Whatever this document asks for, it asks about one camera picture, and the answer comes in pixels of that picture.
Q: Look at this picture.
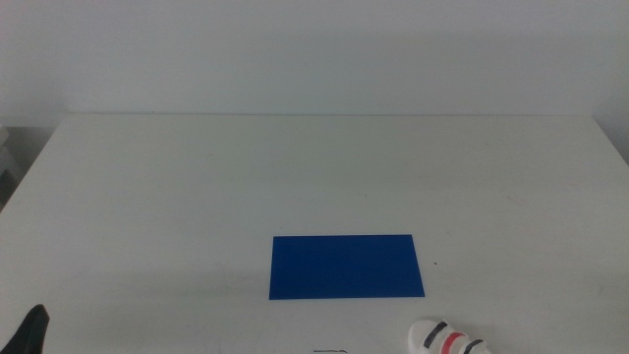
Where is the white strapped sandal shoe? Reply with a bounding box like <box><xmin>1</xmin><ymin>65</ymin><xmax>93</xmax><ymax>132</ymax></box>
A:
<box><xmin>407</xmin><ymin>319</ymin><xmax>493</xmax><ymax>354</ymax></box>

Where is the blue rectangular mat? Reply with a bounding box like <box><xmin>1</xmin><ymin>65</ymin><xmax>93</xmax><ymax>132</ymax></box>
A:
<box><xmin>268</xmin><ymin>234</ymin><xmax>427</xmax><ymax>301</ymax></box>

